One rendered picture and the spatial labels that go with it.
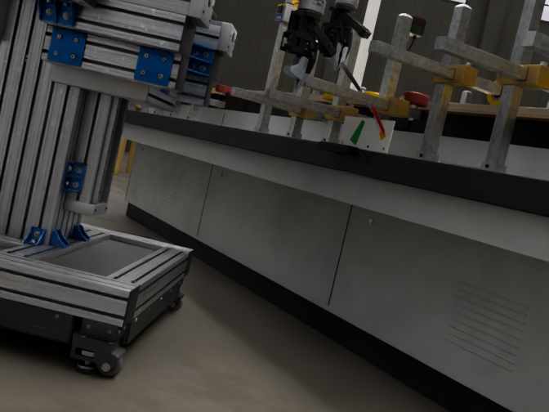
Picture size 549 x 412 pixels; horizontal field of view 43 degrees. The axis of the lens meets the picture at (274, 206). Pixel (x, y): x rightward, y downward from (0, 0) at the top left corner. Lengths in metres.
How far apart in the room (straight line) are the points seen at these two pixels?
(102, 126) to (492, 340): 1.25
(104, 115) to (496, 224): 1.11
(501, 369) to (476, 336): 0.12
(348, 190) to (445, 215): 0.46
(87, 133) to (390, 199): 0.91
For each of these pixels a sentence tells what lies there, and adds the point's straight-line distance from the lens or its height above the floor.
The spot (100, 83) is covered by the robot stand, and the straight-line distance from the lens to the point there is 1.95.
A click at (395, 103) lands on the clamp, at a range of 2.15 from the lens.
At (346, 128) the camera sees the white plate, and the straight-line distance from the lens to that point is 2.32.
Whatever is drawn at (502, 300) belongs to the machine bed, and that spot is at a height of 0.37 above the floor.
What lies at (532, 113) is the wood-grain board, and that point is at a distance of 2.02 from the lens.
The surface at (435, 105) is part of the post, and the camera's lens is 2.03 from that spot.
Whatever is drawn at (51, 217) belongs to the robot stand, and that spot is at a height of 0.31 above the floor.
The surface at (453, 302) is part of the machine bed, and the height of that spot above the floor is 0.31.
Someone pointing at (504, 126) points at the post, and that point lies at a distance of 1.84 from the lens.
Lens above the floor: 0.61
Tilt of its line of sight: 4 degrees down
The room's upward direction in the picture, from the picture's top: 13 degrees clockwise
